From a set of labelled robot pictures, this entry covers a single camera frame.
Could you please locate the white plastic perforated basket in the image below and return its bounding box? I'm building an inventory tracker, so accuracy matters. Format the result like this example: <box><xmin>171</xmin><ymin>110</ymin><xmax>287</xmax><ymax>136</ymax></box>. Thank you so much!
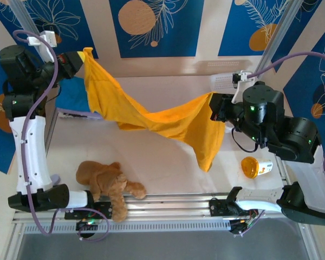
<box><xmin>210</xmin><ymin>72</ymin><xmax>238</xmax><ymax>92</ymax></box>

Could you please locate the orange t-shirt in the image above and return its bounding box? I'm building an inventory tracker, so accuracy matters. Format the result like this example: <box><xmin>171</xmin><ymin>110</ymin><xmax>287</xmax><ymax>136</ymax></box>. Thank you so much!
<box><xmin>82</xmin><ymin>47</ymin><xmax>226</xmax><ymax>173</ymax></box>

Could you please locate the blue folded t-shirt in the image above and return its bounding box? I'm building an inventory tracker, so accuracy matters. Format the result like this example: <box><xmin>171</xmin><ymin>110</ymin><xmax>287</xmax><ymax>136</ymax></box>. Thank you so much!
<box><xmin>55</xmin><ymin>77</ymin><xmax>95</xmax><ymax>113</ymax></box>

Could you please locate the white cup with orange lid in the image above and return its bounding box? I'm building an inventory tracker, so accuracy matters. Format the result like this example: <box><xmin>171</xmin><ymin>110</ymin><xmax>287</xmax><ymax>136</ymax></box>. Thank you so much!
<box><xmin>240</xmin><ymin>156</ymin><xmax>274</xmax><ymax>179</ymax></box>

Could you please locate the brown teddy bear plush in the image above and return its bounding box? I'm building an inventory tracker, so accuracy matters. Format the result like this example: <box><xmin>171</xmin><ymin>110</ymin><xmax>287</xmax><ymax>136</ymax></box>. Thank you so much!
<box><xmin>75</xmin><ymin>161</ymin><xmax>147</xmax><ymax>224</ymax></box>

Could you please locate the black right controller box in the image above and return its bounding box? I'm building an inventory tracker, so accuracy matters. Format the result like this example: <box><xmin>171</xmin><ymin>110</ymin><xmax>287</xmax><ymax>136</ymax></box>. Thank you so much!
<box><xmin>229</xmin><ymin>218</ymin><xmax>257</xmax><ymax>234</ymax></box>

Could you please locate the black controller box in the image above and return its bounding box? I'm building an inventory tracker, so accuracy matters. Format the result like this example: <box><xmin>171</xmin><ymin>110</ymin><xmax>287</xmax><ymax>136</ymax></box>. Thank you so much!
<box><xmin>75</xmin><ymin>219</ymin><xmax>100</xmax><ymax>231</ymax></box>
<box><xmin>229</xmin><ymin>218</ymin><xmax>257</xmax><ymax>234</ymax></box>

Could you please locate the black left controller box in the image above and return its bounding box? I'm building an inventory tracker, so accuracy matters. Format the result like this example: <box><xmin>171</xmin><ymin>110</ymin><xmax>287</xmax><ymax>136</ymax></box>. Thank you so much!
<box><xmin>75</xmin><ymin>219</ymin><xmax>100</xmax><ymax>231</ymax></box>

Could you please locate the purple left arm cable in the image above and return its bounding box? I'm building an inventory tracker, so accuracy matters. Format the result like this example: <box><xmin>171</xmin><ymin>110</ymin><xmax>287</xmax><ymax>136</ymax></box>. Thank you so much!
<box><xmin>12</xmin><ymin>29</ymin><xmax>109</xmax><ymax>242</ymax></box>

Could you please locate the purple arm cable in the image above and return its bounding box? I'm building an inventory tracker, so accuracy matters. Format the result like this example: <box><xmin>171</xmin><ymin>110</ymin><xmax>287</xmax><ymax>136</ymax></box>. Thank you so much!
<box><xmin>12</xmin><ymin>29</ymin><xmax>109</xmax><ymax>242</ymax></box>
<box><xmin>243</xmin><ymin>51</ymin><xmax>325</xmax><ymax>238</ymax></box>

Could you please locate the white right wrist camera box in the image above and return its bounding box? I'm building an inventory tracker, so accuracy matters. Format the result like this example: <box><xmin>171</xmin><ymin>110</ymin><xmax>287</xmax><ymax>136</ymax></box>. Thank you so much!
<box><xmin>231</xmin><ymin>70</ymin><xmax>257</xmax><ymax>105</ymax></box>

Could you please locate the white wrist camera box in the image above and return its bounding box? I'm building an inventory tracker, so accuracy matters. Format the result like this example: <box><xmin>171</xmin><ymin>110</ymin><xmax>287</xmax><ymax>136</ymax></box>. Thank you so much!
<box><xmin>231</xmin><ymin>70</ymin><xmax>257</xmax><ymax>105</ymax></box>
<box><xmin>28</xmin><ymin>30</ymin><xmax>59</xmax><ymax>62</ymax></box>

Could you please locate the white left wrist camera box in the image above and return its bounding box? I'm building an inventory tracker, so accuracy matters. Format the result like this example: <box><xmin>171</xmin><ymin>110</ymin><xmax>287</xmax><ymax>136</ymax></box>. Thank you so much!
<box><xmin>28</xmin><ymin>30</ymin><xmax>59</xmax><ymax>62</ymax></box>

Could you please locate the aluminium corner post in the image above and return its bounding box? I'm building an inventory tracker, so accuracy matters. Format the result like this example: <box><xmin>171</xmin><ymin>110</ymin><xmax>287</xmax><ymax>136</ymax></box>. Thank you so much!
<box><xmin>8</xmin><ymin>0</ymin><xmax>48</xmax><ymax>55</ymax></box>
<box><xmin>257</xmin><ymin>0</ymin><xmax>302</xmax><ymax>79</ymax></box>

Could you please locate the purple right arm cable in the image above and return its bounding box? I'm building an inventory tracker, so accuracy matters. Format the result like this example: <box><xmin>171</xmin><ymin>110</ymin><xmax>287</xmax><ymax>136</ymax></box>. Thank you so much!
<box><xmin>243</xmin><ymin>51</ymin><xmax>325</xmax><ymax>238</ymax></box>

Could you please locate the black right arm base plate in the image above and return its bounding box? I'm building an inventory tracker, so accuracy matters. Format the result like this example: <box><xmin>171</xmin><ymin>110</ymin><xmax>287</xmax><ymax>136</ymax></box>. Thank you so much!
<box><xmin>209</xmin><ymin>197</ymin><xmax>258</xmax><ymax>217</ymax></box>

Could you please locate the aluminium front rail frame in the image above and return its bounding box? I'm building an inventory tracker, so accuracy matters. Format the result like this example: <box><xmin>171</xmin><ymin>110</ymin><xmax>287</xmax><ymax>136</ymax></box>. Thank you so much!
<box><xmin>12</xmin><ymin>192</ymin><xmax>312</xmax><ymax>225</ymax></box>

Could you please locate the slotted grey cable duct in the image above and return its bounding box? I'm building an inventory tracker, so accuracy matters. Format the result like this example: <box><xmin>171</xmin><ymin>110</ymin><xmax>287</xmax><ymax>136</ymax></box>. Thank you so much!
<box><xmin>23</xmin><ymin>219</ymin><xmax>232</xmax><ymax>234</ymax></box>

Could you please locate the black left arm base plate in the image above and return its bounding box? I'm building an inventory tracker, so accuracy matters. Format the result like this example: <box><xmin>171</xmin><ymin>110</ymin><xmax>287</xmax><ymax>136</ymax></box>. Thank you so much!
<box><xmin>64</xmin><ymin>200</ymin><xmax>112</xmax><ymax>220</ymax></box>

